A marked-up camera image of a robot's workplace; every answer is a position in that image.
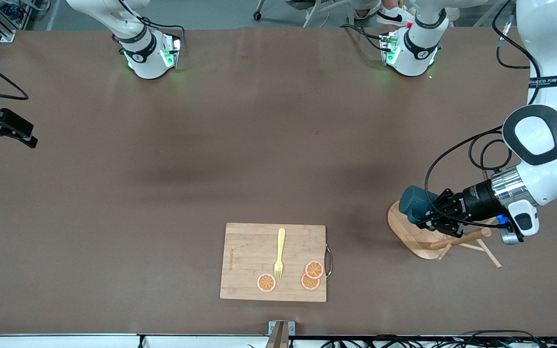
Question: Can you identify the dark teal mug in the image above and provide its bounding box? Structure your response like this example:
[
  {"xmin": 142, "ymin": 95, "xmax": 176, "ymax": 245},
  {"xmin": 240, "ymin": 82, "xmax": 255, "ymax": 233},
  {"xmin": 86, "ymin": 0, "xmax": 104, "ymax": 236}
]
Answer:
[{"xmin": 398, "ymin": 186, "xmax": 441, "ymax": 224}]

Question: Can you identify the wooden mug rack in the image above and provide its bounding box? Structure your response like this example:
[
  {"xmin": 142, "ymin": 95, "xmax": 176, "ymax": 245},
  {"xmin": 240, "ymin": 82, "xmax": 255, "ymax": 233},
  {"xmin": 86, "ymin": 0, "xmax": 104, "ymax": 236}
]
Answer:
[{"xmin": 387, "ymin": 201, "xmax": 503, "ymax": 269}]

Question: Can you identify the yellow plastic fork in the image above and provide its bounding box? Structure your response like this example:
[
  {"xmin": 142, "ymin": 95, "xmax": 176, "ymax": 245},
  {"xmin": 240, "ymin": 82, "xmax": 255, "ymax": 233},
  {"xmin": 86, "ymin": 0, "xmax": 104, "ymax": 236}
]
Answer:
[{"xmin": 274, "ymin": 228, "xmax": 287, "ymax": 280}]

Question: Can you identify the white sneaker black swoosh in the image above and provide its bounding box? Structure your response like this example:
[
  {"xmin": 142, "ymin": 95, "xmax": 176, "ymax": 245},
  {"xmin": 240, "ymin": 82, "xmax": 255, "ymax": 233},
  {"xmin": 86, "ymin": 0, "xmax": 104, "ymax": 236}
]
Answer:
[{"xmin": 375, "ymin": 4, "xmax": 417, "ymax": 26}]

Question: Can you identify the bamboo cutting board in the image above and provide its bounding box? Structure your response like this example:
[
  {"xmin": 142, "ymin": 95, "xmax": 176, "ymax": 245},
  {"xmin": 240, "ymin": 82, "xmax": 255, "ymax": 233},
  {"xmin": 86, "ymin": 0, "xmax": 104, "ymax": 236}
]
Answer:
[{"xmin": 220, "ymin": 222, "xmax": 333, "ymax": 303}]

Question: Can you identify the office chair base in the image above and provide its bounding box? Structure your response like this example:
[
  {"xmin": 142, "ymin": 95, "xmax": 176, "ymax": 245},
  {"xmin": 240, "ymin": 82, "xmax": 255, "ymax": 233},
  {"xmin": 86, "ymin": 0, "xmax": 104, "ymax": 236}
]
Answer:
[{"xmin": 253, "ymin": 0, "xmax": 356, "ymax": 28}]

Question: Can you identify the black cable bundle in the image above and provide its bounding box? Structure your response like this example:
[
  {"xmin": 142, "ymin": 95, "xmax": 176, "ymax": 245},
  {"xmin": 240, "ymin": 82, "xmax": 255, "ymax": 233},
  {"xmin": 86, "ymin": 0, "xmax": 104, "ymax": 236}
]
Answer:
[{"xmin": 320, "ymin": 330, "xmax": 557, "ymax": 348}]

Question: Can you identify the black arm base cable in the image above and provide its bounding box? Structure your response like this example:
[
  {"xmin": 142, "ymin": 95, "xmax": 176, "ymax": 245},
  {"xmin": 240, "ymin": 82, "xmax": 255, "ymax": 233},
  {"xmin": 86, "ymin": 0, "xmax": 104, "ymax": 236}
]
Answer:
[
  {"xmin": 345, "ymin": 24, "xmax": 386, "ymax": 51},
  {"xmin": 114, "ymin": 0, "xmax": 186, "ymax": 39}
]

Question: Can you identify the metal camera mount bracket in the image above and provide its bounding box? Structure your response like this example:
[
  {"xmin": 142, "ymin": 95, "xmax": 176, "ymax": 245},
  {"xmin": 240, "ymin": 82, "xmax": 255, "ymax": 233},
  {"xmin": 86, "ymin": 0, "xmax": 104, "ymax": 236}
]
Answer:
[{"xmin": 265, "ymin": 320, "xmax": 296, "ymax": 348}]

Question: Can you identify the white table edge rail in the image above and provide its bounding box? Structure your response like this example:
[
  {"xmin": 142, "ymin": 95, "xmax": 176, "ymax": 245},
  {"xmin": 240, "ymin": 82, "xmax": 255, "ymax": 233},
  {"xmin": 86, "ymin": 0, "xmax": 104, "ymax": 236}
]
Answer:
[{"xmin": 0, "ymin": 333, "xmax": 269, "ymax": 348}]

